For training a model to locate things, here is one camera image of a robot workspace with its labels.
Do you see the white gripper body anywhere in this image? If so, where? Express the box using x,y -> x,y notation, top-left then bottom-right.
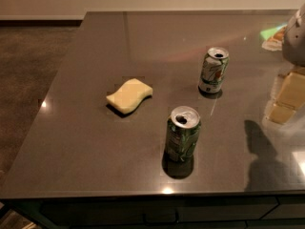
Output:
282,4 -> 305,67

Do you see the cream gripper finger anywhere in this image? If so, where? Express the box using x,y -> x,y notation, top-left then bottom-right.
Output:
267,72 -> 305,124

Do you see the dark green soda can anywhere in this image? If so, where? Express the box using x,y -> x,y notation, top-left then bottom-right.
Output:
164,105 -> 202,163

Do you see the white green soda can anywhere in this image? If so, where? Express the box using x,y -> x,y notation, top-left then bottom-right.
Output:
198,47 -> 229,94

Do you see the green orange snack bag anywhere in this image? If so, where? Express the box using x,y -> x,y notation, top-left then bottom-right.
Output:
260,24 -> 287,52

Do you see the yellow sponge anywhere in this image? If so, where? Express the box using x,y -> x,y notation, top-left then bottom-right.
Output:
106,78 -> 153,115

